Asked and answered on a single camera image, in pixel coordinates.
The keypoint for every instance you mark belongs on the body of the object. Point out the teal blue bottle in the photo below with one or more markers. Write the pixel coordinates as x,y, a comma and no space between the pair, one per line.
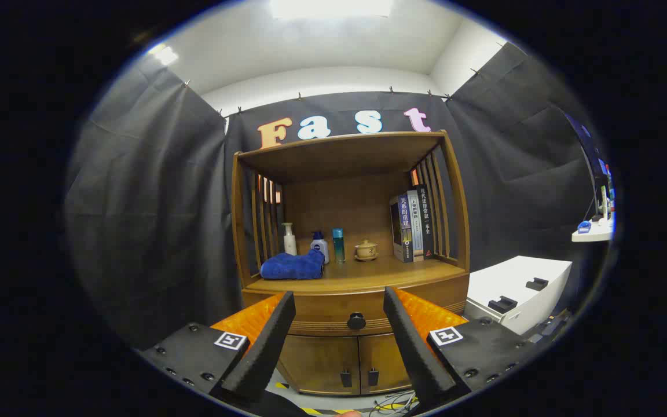
339,246

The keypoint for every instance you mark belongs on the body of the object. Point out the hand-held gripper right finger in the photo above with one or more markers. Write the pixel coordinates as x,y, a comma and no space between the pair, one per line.
406,341

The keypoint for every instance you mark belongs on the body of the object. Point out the black backdrop cloth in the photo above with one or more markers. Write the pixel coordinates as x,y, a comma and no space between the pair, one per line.
154,202

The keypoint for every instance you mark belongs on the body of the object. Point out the white bottle with blue cap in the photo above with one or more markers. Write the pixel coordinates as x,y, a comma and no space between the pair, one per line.
321,248

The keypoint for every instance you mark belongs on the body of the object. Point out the white storage box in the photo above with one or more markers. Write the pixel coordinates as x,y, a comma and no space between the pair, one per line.
513,278

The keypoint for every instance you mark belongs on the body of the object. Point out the ceiling light panel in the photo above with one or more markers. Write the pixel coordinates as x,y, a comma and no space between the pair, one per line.
330,8
164,54

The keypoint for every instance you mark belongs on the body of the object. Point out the book with blue spine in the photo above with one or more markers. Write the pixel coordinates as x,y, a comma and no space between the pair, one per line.
404,231

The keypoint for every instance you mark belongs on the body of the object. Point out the black floor device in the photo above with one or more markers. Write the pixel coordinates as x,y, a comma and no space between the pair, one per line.
550,327

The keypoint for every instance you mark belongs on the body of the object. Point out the wooden cabinet door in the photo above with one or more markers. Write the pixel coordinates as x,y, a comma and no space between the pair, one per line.
383,359
322,362

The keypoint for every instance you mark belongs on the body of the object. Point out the small blue object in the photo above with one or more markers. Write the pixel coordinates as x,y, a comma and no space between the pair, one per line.
584,227

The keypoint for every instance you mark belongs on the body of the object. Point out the white pump bottle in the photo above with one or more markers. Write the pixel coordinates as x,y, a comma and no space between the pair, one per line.
290,246

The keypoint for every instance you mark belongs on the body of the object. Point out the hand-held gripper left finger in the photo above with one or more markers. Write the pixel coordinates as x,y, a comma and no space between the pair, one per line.
270,341

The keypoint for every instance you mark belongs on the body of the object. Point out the wooden drawer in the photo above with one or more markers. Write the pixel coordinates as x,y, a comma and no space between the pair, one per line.
322,307

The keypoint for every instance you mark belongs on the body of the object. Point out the black round drawer knob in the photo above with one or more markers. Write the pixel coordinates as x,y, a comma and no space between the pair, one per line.
356,321

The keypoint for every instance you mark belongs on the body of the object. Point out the beige lidded teacup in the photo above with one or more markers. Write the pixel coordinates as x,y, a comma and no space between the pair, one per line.
366,251

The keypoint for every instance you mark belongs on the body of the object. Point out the dark monitor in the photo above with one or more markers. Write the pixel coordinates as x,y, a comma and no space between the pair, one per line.
591,150

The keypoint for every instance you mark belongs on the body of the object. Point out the blue towel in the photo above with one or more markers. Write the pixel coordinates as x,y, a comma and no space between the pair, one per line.
293,266

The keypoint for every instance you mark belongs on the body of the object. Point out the book with pale spine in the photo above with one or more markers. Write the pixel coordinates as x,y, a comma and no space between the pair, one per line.
416,226

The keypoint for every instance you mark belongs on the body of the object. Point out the book with black spine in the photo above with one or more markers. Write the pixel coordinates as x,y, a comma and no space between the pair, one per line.
426,220

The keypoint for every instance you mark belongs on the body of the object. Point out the wooden cabinet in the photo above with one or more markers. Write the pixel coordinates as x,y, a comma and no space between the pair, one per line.
342,214

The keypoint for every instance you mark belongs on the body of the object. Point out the wooden countertop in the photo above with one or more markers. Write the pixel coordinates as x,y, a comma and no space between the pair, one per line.
368,272

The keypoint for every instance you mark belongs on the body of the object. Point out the white wall shelf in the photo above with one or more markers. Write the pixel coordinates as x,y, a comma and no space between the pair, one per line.
594,236

